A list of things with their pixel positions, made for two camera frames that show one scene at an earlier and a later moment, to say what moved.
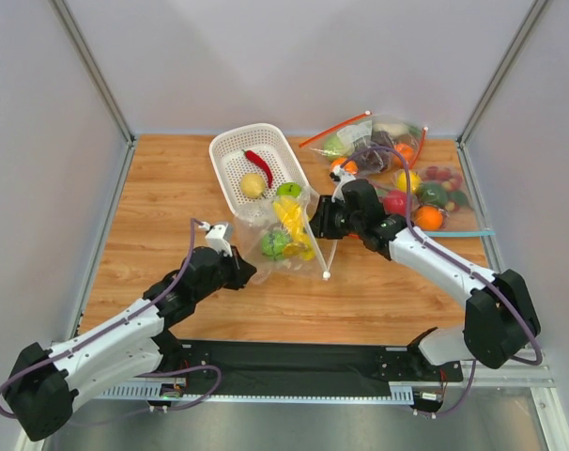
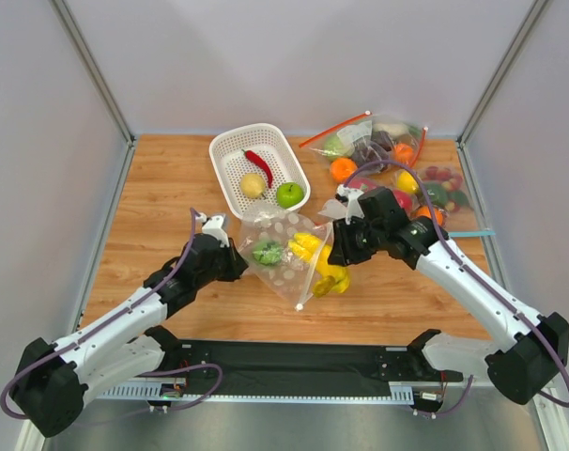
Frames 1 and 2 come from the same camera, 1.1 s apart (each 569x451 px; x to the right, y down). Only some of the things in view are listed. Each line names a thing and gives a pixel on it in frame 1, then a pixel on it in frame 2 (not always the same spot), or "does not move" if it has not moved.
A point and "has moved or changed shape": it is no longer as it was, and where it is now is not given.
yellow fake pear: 253,185 does not move
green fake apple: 289,189 does not move
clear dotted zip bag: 278,242 has moved or changed shape
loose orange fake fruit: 349,165 does not move
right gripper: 322,224 -> 343,243
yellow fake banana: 292,210 -> 310,247
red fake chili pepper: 256,159 does not move
